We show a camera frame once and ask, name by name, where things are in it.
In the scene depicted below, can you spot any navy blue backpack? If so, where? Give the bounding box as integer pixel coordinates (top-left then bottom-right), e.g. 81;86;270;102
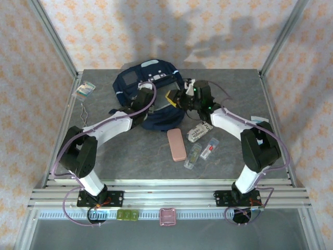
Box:
108;59;186;131

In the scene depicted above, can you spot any clear box with red label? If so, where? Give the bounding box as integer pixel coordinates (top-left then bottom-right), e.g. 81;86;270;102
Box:
199;137;219;160

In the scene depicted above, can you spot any newspaper print pouch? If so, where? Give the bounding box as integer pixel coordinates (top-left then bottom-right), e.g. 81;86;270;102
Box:
186;120;213;144

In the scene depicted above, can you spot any pink pencil case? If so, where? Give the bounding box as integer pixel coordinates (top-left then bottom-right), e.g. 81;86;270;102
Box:
166;129;187;162

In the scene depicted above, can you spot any clear box with compass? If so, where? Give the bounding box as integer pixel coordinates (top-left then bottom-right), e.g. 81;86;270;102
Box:
183;142;203;169

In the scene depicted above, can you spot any clear packet of cream gloves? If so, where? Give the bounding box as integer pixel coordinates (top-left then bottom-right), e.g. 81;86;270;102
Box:
71;80;96;101

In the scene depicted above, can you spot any wide aluminium extrusion beam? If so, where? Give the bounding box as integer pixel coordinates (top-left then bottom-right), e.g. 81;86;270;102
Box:
28;178;312;209

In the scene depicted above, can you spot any pink square box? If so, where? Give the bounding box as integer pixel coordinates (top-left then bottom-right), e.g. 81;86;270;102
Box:
159;207;177;227

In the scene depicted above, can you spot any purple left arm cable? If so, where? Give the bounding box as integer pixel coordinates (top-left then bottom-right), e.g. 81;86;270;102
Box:
52;81;157;228

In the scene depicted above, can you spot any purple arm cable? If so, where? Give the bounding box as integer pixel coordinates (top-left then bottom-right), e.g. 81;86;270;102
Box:
52;81;157;228
208;81;291;227

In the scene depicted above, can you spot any aluminium table edge rail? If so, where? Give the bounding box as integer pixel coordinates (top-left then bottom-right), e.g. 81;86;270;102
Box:
41;71;83;188
259;71;297;188

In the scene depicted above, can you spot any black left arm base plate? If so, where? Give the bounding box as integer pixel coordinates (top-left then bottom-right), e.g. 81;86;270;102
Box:
76;189;124;208

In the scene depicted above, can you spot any aluminium frame post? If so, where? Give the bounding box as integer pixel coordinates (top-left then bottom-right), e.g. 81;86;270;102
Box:
259;0;310;79
27;0;80;79

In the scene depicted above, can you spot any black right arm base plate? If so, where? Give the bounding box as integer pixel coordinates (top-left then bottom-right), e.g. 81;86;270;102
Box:
213;189;262;208

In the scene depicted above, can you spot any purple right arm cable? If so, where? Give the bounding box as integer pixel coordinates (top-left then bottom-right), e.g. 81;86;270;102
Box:
208;81;291;227

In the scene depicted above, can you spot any grey slotted cable duct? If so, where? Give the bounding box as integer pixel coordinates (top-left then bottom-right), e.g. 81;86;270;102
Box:
36;209;261;221

